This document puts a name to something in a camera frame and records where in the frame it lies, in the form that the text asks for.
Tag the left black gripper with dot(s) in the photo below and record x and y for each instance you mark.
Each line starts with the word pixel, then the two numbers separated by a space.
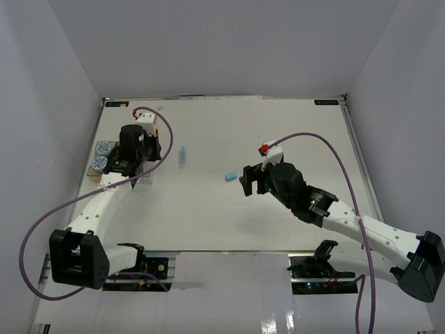
pixel 156 154

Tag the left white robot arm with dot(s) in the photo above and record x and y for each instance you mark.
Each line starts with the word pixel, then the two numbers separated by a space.
pixel 78 254

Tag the blue highlighter cap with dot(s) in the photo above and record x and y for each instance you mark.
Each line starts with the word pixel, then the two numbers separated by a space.
pixel 230 177

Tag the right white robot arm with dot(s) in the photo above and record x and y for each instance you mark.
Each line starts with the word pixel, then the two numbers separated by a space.
pixel 413 262

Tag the clear compartment organizer tray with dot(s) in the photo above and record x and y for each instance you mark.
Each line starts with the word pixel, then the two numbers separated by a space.
pixel 95 177

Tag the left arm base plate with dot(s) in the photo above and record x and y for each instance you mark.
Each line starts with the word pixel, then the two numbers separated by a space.
pixel 155 266

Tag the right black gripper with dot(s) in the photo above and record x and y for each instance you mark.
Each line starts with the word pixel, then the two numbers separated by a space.
pixel 249 175

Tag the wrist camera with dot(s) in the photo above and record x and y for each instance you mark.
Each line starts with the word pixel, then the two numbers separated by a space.
pixel 147 120
pixel 272 154

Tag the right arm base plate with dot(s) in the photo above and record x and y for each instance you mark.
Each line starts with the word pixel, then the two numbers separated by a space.
pixel 310 278

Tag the blue highlighter pen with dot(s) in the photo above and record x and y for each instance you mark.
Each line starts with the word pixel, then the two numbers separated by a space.
pixel 182 157

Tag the blue cleaning gel jar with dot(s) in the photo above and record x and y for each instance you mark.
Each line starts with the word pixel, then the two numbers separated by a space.
pixel 99 163
pixel 103 148

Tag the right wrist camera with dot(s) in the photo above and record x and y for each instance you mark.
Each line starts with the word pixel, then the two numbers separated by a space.
pixel 272 154

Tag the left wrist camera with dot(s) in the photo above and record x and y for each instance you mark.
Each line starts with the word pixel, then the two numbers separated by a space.
pixel 147 120

